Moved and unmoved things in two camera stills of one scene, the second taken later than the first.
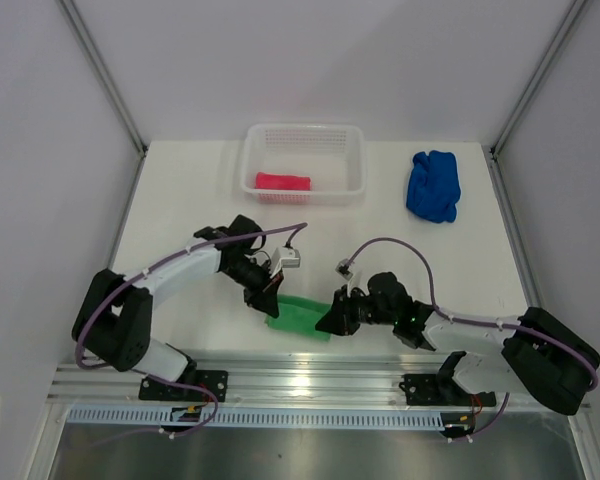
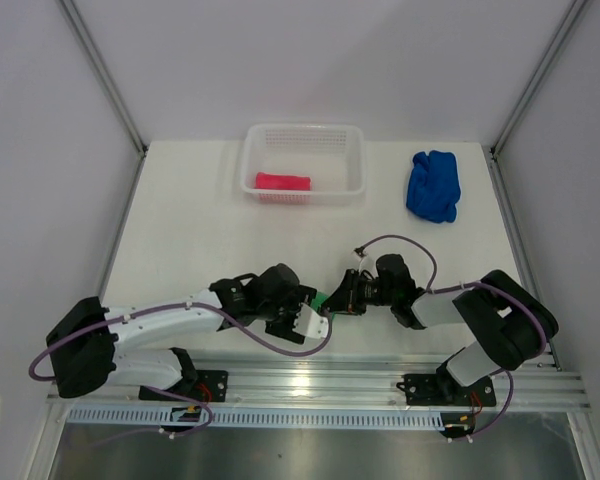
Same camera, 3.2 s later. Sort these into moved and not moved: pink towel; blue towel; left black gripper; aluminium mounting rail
Moved: left black gripper
Not moved: blue towel; pink towel; aluminium mounting rail
